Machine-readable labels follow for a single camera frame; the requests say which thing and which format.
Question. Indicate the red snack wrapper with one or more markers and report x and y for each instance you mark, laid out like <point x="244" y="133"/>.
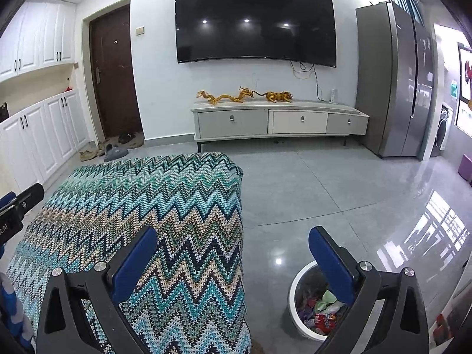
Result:
<point x="326" y="322"/>

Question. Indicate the wall poster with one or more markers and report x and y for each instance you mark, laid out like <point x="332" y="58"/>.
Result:
<point x="465" y="92"/>

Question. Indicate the purple plastic wrapper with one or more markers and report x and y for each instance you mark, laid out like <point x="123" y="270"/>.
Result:
<point x="305" y="314"/>

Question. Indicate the white floor cabinet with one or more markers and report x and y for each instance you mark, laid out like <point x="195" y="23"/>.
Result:
<point x="40" y="136"/>

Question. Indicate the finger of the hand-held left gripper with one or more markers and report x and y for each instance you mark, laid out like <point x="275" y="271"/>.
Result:
<point x="27" y="199"/>

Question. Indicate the blue curtain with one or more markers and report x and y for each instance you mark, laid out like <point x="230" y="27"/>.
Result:
<point x="407" y="7"/>

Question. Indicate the black bag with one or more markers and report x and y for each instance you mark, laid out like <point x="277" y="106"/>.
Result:
<point x="3" y="111"/>

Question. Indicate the brown doormat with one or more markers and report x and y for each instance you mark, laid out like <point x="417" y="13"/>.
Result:
<point x="139" y="142"/>

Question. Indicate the golden tiger ornament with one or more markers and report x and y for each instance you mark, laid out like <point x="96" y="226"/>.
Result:
<point x="278" y="97"/>

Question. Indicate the dark brown door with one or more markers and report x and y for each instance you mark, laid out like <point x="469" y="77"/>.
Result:
<point x="114" y="73"/>

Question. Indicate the golden dragon ornament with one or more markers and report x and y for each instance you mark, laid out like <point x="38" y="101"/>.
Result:
<point x="225" y="97"/>

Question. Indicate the white printed plastic bag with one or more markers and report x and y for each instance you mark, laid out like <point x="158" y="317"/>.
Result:
<point x="336" y="308"/>

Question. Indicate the beige shoes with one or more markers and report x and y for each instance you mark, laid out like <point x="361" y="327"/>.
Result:
<point x="90" y="153"/>

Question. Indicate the black shoes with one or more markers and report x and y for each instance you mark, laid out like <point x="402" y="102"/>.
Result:
<point x="126" y="138"/>

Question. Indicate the grey slipper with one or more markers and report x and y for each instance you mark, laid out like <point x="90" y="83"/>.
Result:
<point x="115" y="153"/>

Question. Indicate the grey refrigerator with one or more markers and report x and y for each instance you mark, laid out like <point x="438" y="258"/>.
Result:
<point x="391" y="81"/>

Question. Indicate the white wall cabinet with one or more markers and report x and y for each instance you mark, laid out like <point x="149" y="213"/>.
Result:
<point x="37" y="40"/>

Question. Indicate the black wall television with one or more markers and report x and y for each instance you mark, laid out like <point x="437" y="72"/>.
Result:
<point x="254" y="22"/>

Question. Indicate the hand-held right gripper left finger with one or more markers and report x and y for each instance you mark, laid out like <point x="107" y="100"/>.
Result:
<point x="134" y="261"/>

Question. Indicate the green plastic wrapper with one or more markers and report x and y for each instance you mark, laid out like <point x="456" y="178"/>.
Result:
<point x="324" y="298"/>

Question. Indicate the white power strip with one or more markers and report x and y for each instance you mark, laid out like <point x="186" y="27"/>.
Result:
<point x="333" y="96"/>

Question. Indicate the white television cabinet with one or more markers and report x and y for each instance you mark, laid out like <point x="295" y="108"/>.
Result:
<point x="236" y="121"/>

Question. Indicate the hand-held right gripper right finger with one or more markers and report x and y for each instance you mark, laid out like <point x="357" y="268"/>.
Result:
<point x="332" y="261"/>

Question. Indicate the zigzag knitted blanket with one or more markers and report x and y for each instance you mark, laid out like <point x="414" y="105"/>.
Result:
<point x="166" y="210"/>

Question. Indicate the washing machine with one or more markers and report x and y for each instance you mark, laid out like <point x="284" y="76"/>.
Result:
<point x="442" y="132"/>

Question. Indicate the white trash bin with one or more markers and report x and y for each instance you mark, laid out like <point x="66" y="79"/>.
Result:
<point x="295" y="302"/>

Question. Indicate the purple stool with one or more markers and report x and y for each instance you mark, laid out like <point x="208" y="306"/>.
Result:
<point x="465" y="167"/>

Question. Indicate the person's left hand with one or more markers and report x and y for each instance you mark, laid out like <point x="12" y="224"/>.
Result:
<point x="11" y="306"/>

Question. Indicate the wall light switch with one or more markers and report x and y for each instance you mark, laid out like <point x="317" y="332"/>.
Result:
<point x="139" y="31"/>

